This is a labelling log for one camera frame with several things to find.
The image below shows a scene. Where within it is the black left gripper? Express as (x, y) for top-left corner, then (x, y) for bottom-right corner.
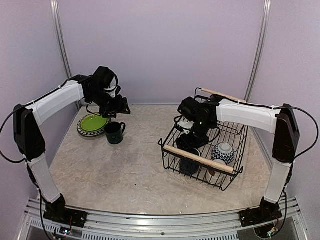
(88, 88), (131, 118)

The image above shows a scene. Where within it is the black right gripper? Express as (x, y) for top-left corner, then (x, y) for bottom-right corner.
(176, 119), (213, 157)

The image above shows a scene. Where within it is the dark green mug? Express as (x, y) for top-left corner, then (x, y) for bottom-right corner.
(104, 121), (126, 145)

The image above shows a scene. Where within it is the dark blue mug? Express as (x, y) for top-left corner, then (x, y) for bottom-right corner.
(179, 148), (201, 176)

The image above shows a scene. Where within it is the black white striped plate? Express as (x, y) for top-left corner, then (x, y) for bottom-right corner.
(77, 127), (104, 138)

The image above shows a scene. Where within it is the blue white patterned bowl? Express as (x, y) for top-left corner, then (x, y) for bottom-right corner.
(211, 142), (235, 165)

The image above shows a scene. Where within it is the green leaf shaped plate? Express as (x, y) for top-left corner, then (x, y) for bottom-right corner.
(80, 114), (108, 132)

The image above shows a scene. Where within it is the yellow woven pattern plate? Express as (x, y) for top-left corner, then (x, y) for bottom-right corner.
(76, 114), (112, 138)

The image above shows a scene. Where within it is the white cup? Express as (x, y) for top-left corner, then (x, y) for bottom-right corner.
(205, 169), (224, 186)

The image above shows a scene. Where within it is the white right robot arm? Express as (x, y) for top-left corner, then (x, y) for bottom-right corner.
(177, 94), (300, 222)

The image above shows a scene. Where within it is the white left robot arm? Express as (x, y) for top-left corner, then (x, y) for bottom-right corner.
(13, 70), (131, 204)

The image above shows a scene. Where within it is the wooden rack handle near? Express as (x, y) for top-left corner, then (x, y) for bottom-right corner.
(163, 144), (234, 174)

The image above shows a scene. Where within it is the wooden rack handle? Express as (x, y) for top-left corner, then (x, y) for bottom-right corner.
(200, 88), (246, 103)
(163, 144), (234, 174)

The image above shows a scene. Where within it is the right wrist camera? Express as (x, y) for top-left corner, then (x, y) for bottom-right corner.
(174, 96), (200, 134)

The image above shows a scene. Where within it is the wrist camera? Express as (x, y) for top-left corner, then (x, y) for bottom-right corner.
(93, 66), (121, 98)
(174, 96), (200, 134)

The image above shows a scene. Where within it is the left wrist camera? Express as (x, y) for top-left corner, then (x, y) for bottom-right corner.
(93, 66), (121, 98)

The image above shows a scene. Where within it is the black wire dish rack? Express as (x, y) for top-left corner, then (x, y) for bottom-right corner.
(157, 87), (250, 192)

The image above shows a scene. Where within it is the wooden rack handle far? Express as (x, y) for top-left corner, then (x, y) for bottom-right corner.
(200, 88), (246, 103)

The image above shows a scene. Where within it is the aluminium front rail frame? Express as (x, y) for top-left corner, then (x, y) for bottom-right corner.
(14, 197), (310, 240)

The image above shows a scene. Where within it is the left aluminium corner post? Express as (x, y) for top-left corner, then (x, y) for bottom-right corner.
(50, 0), (72, 78)

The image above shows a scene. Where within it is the aluminium corner post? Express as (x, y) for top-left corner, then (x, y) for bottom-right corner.
(50, 0), (72, 78)
(244, 0), (272, 102)

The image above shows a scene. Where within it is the right aluminium corner post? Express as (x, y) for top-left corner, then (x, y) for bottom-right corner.
(244, 0), (272, 102)

